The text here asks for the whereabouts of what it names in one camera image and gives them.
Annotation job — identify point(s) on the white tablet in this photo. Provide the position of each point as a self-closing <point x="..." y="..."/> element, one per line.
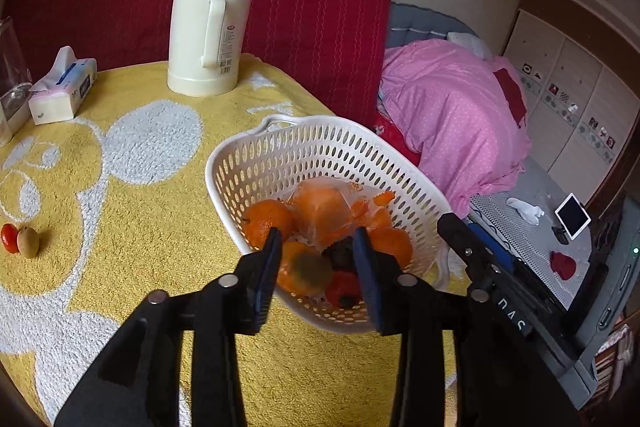
<point x="572" y="216"/>

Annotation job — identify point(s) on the cream thermos flask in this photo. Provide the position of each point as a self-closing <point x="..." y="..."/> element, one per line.
<point x="205" y="45"/>

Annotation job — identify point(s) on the glass kettle pink handle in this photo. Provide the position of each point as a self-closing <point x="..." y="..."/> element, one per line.
<point x="15" y="84"/>

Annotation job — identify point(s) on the grey bed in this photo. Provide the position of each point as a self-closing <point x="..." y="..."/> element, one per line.
<point x="532" y="245"/>

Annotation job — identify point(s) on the white pillow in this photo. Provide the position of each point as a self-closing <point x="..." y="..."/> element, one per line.
<point x="471" y="43"/>

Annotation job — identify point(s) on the tissue pack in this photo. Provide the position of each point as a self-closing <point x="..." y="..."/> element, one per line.
<point x="57" y="96"/>

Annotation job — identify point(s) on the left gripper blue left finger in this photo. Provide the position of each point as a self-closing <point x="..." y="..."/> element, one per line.
<point x="234" y="304"/>

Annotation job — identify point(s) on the pink duvet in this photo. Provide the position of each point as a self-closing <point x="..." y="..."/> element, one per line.
<point x="450" y="110"/>

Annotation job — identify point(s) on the lone orange mandarin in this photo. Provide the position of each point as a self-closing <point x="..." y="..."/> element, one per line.
<point x="394" y="242"/>

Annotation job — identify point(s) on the pile mandarin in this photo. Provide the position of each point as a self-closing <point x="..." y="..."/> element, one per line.
<point x="303" y="271"/>
<point x="262" y="216"/>

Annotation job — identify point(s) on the yellow white towel tablecloth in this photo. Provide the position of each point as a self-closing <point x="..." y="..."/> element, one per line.
<point x="119" y="200"/>

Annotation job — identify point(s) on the red tomato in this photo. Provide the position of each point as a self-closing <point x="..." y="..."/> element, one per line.
<point x="344" y="290"/>
<point x="8" y="236"/>

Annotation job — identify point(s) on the white plastic basket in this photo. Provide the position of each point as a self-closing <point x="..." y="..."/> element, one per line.
<point x="334" y="176"/>

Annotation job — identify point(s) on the white sock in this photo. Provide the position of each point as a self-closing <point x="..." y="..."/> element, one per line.
<point x="529" y="213"/>

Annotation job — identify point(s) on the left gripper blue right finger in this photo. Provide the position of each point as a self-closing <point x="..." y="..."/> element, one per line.
<point x="396" y="302"/>

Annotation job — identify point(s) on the orange plastic snack bag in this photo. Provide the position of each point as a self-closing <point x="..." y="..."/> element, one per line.
<point x="326" y="209"/>

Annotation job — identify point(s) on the red garment on duvet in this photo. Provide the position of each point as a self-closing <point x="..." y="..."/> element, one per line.
<point x="513" y="95"/>

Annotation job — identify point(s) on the white wardrobe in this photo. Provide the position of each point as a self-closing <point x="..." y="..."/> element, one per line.
<point x="580" y="74"/>

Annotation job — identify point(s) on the red cloth on bed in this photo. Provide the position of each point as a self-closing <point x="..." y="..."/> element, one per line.
<point x="562" y="265"/>

